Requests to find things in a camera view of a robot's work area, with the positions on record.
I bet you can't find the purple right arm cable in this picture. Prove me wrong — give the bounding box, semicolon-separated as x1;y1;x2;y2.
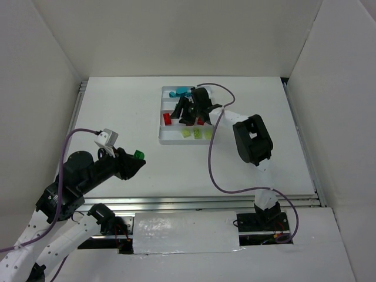
195;82;300;244

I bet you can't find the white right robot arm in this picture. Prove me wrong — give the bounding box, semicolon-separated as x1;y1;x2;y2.
168;83;281;227

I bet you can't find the red flower lego with green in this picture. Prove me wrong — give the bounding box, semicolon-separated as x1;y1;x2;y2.
163;113;172;126

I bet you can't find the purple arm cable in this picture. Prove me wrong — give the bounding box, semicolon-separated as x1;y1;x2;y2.
0;127;102;281
195;82;300;244

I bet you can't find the yellow-green lego brick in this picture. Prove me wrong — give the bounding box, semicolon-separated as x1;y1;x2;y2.
182;129;191;138
193;129;202;139
204;130;213;140

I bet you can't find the aluminium front rail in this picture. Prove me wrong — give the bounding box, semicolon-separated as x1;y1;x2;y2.
73;195;327;213

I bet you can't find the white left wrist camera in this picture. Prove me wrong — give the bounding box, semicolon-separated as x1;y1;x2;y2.
94;129;119;157

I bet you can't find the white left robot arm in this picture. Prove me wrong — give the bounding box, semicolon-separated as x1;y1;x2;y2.
1;148;146;281

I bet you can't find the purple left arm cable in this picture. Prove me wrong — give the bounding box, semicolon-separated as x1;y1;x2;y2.
0;127;102;281

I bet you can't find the green lego from flower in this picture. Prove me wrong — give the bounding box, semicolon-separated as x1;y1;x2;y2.
133;150;145;160

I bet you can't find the teal flower face lego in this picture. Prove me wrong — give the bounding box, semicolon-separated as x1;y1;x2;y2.
175;87;189;97

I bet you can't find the white divided sorting tray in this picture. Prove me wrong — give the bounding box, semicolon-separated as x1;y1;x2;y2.
159;86;215;145

